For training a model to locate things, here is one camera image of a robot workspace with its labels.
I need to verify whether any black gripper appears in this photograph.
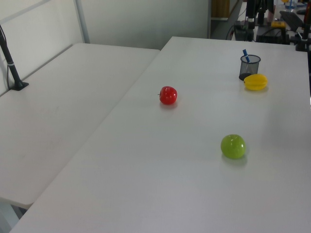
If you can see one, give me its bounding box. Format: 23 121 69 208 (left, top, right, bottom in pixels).
245 0 256 24

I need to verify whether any black mesh pen cup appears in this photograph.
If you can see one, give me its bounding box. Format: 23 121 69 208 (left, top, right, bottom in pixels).
239 54 261 82

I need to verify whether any black equipment base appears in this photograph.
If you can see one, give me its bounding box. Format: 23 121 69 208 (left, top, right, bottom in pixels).
255 26 291 45

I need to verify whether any wooden cabinet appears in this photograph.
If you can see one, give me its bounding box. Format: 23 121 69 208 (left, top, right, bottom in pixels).
210 0 229 20

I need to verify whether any black clamp stand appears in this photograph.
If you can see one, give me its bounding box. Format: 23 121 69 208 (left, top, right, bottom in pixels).
294 17 311 52

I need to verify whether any yellow starfruit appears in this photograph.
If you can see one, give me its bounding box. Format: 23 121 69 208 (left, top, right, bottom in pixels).
243 73 268 92

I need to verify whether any red apple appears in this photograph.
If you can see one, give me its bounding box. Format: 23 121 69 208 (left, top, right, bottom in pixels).
157 85 178 105

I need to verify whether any green apple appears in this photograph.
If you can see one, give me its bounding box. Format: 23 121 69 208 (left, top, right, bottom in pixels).
220 134 247 160

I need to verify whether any white side table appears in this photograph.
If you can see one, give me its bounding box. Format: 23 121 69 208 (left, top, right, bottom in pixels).
0 43 161 209

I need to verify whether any black pole stand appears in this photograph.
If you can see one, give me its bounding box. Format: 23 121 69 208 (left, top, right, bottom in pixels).
0 24 29 91

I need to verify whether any grey partition post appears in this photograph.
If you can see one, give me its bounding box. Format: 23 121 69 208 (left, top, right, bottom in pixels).
74 0 90 44

